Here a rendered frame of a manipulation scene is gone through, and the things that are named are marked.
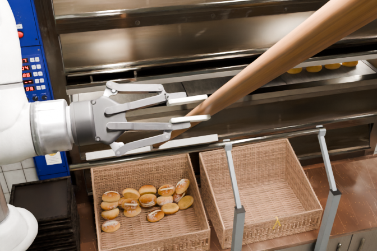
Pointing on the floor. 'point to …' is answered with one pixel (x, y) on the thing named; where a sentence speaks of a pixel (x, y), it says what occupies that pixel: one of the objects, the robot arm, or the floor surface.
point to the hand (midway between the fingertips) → (188, 110)
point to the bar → (334, 195)
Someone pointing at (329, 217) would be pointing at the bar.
